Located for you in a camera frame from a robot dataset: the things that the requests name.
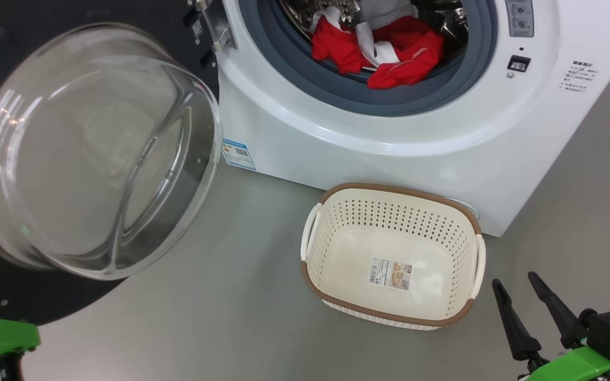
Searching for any cream perforated basket brown rim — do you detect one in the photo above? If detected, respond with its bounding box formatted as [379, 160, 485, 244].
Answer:
[300, 183, 487, 331]

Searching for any printed product label sticker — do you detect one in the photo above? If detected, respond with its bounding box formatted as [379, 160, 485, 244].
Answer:
[369, 258, 414, 291]

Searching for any black round glass washer door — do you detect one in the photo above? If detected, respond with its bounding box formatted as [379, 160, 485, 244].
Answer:
[0, 0, 225, 326]

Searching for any white front-load washing machine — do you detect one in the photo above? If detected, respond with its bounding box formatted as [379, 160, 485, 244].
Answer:
[218, 0, 610, 237]

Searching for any washing machine door hinge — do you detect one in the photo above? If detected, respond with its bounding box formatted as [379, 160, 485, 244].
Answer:
[194, 0, 237, 53]

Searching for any grey warning label sticker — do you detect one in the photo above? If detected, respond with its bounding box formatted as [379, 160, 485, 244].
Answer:
[505, 0, 535, 38]

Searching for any blue energy label sticker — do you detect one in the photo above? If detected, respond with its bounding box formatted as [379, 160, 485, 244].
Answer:
[222, 139, 257, 171]

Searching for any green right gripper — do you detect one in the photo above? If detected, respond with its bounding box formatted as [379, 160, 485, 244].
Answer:
[492, 272, 610, 381]

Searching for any stainless steel washing machine drum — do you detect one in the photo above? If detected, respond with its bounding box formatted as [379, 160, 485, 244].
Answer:
[279, 0, 469, 53]

